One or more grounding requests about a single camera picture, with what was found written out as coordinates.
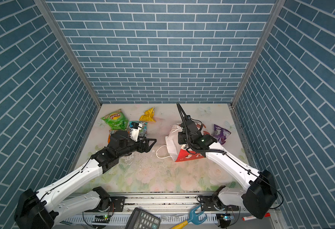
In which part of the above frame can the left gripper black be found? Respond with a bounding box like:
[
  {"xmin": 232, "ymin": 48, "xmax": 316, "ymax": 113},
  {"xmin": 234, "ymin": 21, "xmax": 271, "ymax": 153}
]
[{"xmin": 116, "ymin": 135, "xmax": 157, "ymax": 159}]

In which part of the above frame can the red white paper gift bag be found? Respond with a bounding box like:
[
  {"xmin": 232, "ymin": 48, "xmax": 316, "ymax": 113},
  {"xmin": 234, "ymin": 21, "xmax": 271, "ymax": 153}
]
[{"xmin": 156, "ymin": 124, "xmax": 204, "ymax": 162}]

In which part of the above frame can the purple snack packet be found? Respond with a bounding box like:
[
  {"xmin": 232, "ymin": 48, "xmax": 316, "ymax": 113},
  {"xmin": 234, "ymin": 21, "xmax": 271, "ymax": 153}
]
[{"xmin": 212, "ymin": 124, "xmax": 231, "ymax": 145}]

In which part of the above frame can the yellow snack packet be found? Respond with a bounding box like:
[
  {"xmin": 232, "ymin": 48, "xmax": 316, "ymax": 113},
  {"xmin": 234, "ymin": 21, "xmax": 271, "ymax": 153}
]
[{"xmin": 139, "ymin": 107, "xmax": 156, "ymax": 122}]

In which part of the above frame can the orange colourful snack packet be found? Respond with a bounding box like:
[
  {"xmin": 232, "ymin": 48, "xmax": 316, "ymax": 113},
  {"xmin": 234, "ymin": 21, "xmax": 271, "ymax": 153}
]
[{"xmin": 108, "ymin": 130, "xmax": 118, "ymax": 143}]

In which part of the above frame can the green snack packet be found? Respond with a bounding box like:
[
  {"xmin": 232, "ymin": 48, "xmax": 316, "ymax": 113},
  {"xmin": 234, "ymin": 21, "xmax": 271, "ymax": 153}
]
[{"xmin": 101, "ymin": 109, "xmax": 129, "ymax": 130}]

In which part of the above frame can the teal pink snack packet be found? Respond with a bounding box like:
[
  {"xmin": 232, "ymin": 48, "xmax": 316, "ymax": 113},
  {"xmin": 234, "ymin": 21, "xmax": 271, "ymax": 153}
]
[{"xmin": 127, "ymin": 121, "xmax": 147, "ymax": 138}]

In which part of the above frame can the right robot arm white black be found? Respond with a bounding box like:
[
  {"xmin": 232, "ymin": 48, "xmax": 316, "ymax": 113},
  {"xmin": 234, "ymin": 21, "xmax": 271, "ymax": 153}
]
[{"xmin": 178, "ymin": 131, "xmax": 279, "ymax": 219}]

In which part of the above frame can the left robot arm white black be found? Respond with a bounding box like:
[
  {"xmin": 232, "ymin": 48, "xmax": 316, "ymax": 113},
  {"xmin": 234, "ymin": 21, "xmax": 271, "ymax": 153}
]
[{"xmin": 14, "ymin": 130, "xmax": 157, "ymax": 229}]

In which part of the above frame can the black calculator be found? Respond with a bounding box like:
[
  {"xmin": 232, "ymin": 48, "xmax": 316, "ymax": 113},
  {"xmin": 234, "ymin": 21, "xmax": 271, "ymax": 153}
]
[{"xmin": 125, "ymin": 208, "xmax": 161, "ymax": 229}]

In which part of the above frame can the blue yellow clamp tool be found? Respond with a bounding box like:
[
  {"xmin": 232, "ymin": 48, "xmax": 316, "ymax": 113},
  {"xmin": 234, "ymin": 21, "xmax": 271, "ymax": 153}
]
[{"xmin": 171, "ymin": 205, "xmax": 207, "ymax": 229}]

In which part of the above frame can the red white marker pen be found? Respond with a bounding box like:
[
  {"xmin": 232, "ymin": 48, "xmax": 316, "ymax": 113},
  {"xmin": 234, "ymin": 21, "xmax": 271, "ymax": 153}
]
[{"xmin": 242, "ymin": 212, "xmax": 271, "ymax": 221}]

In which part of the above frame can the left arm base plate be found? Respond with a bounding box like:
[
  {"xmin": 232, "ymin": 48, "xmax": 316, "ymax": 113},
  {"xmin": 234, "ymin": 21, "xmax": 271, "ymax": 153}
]
[{"xmin": 93, "ymin": 196, "xmax": 126, "ymax": 212}]

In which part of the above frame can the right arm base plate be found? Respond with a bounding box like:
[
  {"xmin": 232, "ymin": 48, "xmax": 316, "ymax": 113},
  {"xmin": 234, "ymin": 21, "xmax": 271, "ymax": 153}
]
[{"xmin": 196, "ymin": 195, "xmax": 239, "ymax": 211}]

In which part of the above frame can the aluminium front rail frame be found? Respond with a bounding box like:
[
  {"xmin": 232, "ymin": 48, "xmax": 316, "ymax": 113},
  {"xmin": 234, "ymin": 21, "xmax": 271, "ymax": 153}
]
[{"xmin": 35, "ymin": 191, "xmax": 286, "ymax": 229}]

